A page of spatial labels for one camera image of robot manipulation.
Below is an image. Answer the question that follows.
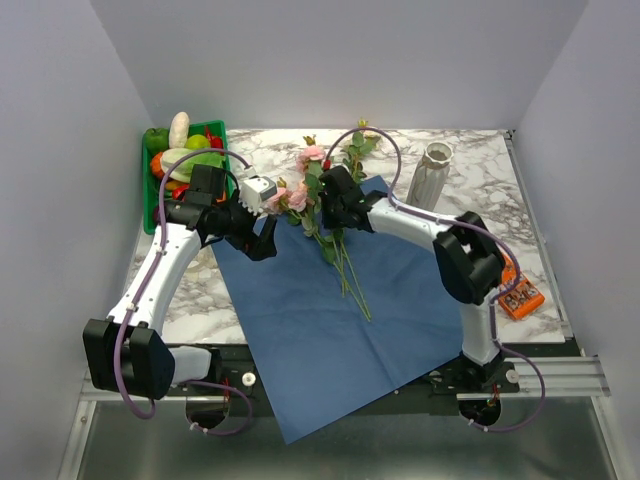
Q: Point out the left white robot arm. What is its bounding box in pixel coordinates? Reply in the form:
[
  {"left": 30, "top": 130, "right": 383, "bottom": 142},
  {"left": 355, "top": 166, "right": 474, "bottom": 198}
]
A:
[{"left": 82, "top": 165, "right": 277, "bottom": 400}]

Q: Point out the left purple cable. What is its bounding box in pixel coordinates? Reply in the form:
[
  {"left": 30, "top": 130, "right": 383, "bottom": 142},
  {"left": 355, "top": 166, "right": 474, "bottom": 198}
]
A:
[{"left": 113, "top": 148, "right": 261, "bottom": 436}]

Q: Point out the cream ribbon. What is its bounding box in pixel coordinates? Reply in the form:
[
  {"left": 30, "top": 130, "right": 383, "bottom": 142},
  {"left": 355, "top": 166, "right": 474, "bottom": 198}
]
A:
[{"left": 186, "top": 247, "right": 218, "bottom": 274}]

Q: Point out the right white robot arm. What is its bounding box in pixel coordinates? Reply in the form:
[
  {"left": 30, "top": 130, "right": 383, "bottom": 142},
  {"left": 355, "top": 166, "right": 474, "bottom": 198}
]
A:
[{"left": 319, "top": 166, "right": 505, "bottom": 392}]

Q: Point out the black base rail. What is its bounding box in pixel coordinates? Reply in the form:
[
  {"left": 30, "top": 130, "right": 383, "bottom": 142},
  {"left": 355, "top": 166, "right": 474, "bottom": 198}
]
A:
[{"left": 166, "top": 339, "right": 578, "bottom": 423}]

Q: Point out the green plastic basket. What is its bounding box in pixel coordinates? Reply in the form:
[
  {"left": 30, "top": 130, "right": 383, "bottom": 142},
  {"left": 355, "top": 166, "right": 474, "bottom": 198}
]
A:
[{"left": 142, "top": 120, "right": 227, "bottom": 235}]

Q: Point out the aluminium frame bar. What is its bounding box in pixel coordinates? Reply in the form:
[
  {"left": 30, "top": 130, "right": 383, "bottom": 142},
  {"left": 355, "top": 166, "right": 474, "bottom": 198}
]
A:
[{"left": 79, "top": 355, "right": 614, "bottom": 401}]

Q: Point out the lime green fruit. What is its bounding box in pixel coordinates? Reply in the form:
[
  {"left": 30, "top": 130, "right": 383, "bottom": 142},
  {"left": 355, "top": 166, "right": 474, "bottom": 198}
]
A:
[{"left": 184, "top": 134, "right": 211, "bottom": 150}]

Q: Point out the green lettuce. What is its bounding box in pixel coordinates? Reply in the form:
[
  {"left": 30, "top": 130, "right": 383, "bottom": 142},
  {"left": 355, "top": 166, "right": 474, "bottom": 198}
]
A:
[{"left": 160, "top": 148, "right": 225, "bottom": 183}]

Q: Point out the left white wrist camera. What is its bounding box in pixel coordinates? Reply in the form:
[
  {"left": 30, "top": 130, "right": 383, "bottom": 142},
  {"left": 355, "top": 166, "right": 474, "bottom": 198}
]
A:
[{"left": 239, "top": 176, "right": 278, "bottom": 217}]

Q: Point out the pink flower stem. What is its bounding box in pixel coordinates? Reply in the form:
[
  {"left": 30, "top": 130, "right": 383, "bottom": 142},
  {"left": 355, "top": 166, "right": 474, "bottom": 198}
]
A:
[
  {"left": 342, "top": 118, "right": 381, "bottom": 184},
  {"left": 267, "top": 174, "right": 372, "bottom": 322},
  {"left": 288, "top": 135, "right": 350, "bottom": 296}
]

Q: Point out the red bell pepper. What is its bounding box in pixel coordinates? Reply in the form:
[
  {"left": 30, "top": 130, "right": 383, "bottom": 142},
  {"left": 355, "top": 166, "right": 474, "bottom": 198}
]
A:
[{"left": 172, "top": 184, "right": 190, "bottom": 201}]

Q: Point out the white radish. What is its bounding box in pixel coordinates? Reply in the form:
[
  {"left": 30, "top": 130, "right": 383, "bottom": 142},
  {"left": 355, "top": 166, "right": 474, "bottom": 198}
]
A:
[{"left": 168, "top": 111, "right": 190, "bottom": 149}]

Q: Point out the blue wrapping paper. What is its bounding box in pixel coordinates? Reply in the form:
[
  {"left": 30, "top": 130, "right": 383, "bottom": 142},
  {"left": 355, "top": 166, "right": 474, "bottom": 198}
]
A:
[{"left": 210, "top": 177, "right": 466, "bottom": 445}]

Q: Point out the orange snack packet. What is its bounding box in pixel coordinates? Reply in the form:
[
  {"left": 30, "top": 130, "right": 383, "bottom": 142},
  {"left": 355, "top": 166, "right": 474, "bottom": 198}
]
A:
[{"left": 498, "top": 254, "right": 545, "bottom": 321}]

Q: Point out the white ceramic vase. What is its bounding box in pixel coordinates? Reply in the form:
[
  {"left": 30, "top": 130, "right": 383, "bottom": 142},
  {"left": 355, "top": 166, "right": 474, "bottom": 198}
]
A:
[{"left": 406, "top": 142, "right": 453, "bottom": 211}]

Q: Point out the red chili pepper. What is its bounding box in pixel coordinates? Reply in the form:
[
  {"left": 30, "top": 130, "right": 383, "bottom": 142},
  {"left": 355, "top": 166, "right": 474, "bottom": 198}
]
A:
[{"left": 204, "top": 125, "right": 224, "bottom": 154}]

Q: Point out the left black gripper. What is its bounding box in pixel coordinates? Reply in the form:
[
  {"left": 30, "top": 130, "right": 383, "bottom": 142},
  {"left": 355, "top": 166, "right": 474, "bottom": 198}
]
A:
[{"left": 212, "top": 189, "right": 278, "bottom": 261}]

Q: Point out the orange tangerine at left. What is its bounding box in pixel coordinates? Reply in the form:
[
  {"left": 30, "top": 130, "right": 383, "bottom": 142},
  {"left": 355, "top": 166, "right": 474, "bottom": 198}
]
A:
[{"left": 149, "top": 152, "right": 170, "bottom": 180}]

